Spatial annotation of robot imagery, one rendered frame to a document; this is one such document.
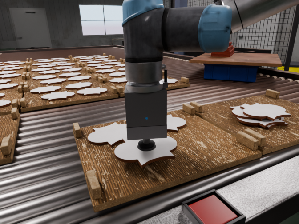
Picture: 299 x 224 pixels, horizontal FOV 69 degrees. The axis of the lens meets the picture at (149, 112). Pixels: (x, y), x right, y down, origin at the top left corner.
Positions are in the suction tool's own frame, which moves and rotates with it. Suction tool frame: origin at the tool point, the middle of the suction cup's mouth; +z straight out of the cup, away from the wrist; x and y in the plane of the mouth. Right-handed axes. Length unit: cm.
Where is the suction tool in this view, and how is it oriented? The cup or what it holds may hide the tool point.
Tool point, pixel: (146, 150)
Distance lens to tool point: 51.0
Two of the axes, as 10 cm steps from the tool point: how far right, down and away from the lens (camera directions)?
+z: 0.2, 9.3, 3.6
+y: -10.0, 0.5, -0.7
